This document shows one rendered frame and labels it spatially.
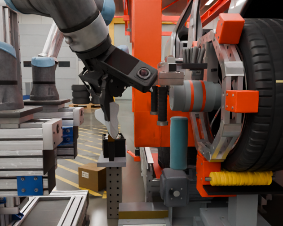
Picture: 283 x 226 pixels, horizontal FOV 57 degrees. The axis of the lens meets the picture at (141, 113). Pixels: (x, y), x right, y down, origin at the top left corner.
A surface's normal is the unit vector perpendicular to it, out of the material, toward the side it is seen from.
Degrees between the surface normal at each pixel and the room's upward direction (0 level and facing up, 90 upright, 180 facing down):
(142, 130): 90
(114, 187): 90
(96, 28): 103
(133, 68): 58
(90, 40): 120
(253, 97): 90
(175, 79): 90
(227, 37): 125
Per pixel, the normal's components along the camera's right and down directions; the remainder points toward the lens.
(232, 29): 0.04, 0.66
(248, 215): 0.04, 0.11
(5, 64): 0.76, 0.07
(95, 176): -0.49, 0.10
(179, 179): 0.04, -0.28
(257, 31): 0.03, -0.64
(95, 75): -0.33, -0.66
